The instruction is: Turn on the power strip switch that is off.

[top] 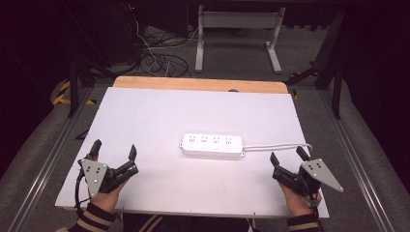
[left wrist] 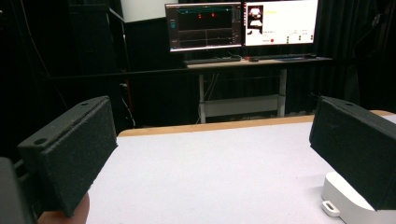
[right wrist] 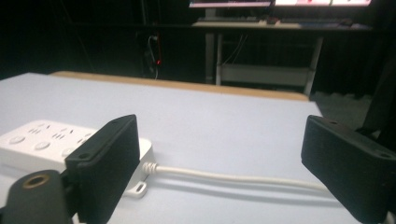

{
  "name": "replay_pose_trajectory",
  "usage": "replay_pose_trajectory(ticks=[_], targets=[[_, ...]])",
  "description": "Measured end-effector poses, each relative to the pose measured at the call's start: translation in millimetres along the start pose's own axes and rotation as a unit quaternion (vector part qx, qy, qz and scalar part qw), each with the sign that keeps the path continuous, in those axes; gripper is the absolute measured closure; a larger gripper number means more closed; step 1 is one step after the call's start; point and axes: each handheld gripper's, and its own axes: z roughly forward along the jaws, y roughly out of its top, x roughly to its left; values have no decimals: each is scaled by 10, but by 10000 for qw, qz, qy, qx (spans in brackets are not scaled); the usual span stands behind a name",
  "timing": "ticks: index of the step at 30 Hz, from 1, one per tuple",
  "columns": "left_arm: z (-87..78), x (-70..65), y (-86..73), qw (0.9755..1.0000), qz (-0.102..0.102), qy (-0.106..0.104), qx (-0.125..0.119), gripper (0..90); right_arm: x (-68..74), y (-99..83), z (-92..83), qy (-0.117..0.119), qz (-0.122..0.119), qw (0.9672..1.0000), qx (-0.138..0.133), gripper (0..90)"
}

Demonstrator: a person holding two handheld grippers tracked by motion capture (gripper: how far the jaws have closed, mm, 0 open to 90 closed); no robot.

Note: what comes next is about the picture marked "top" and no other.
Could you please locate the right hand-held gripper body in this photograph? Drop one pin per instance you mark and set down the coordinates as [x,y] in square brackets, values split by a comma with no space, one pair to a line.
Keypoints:
[317,172]

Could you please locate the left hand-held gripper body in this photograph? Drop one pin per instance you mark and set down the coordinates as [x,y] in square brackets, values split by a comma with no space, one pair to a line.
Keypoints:
[95,174]

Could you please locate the person's left hand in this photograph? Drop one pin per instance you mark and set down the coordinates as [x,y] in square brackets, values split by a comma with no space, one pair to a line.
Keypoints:
[108,199]

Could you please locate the person's right hand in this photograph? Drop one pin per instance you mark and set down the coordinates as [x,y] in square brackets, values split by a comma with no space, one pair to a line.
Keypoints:
[298,204]

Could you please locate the white power strip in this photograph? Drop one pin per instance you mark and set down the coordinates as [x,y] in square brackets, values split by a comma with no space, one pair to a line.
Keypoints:
[212,145]

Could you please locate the yellow black hazard tape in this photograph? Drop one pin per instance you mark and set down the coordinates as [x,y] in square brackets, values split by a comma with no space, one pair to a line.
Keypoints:
[63,93]

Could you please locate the black metal stand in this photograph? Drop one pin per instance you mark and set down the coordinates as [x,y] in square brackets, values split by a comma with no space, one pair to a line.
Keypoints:
[73,87]
[336,80]

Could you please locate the white board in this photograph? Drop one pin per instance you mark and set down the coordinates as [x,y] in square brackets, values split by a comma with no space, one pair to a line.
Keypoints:
[199,112]

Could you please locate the person's dark striped clothing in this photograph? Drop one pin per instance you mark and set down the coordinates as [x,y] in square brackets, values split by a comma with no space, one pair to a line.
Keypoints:
[180,224]

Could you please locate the dark equipment with red light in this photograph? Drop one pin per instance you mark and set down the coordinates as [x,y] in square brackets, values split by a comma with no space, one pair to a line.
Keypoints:
[130,32]

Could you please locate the aluminium floor rail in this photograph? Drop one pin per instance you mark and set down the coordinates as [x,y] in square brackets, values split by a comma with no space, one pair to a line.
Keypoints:
[51,154]
[354,154]

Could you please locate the white metal desk frame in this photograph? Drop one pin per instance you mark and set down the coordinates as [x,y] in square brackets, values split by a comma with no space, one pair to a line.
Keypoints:
[238,21]

